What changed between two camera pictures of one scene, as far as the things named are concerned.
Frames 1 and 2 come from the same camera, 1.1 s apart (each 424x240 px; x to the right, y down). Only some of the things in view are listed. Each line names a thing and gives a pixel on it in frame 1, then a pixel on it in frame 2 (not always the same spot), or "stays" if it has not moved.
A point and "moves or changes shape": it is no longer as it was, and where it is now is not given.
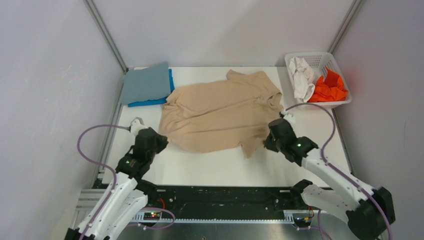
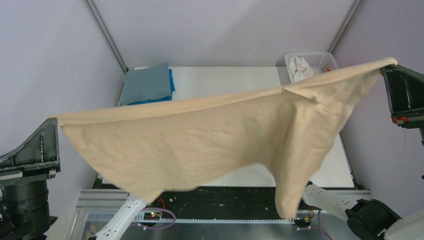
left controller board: (151, 216) stays
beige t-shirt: (238, 113) moves or changes shape
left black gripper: (162, 142) -> (41, 151)
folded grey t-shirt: (144, 84) stays
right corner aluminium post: (354, 5) stays
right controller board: (302, 221) stays
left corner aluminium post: (106, 34) stays
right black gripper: (268, 143) -> (405, 88)
